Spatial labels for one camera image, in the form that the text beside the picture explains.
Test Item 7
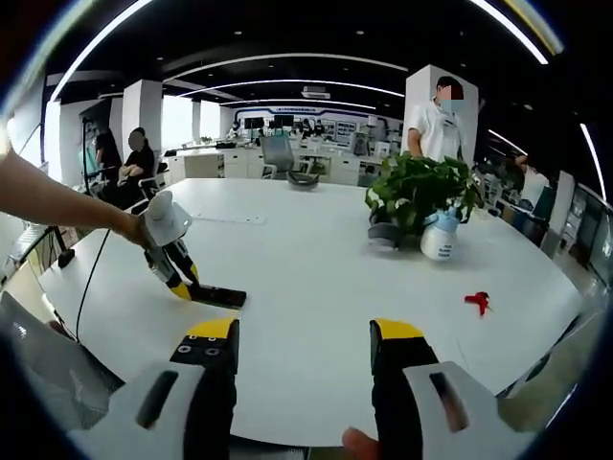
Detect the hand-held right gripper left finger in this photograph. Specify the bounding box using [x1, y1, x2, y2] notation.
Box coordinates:
[71, 315, 240, 460]

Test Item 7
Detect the grey office chair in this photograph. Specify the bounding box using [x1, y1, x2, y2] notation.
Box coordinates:
[259, 133, 312, 181]

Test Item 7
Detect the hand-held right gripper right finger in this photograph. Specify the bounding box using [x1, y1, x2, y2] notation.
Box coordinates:
[368, 317, 528, 460]

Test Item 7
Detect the grey mesh chair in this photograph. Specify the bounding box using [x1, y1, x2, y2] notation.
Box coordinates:
[0, 290, 126, 435]

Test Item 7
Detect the black remote control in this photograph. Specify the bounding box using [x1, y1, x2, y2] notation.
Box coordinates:
[188, 282, 248, 309]

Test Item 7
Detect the white table socket strip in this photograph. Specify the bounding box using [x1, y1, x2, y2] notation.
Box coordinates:
[190, 212, 266, 226]

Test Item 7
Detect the dark grey headset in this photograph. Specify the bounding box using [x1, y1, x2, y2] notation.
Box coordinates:
[285, 171, 322, 192]

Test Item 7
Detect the small red clip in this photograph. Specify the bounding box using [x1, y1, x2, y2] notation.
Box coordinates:
[463, 289, 494, 318]

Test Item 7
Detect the black cable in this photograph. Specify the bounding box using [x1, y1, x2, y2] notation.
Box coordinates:
[75, 228, 112, 342]

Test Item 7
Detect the green potted plant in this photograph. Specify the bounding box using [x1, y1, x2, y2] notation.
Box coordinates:
[365, 151, 486, 251]

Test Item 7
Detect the white spray bottle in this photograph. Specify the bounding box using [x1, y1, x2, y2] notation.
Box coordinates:
[420, 208, 462, 263]

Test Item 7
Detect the person's right hand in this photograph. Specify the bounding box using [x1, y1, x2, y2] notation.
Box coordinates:
[341, 425, 383, 460]

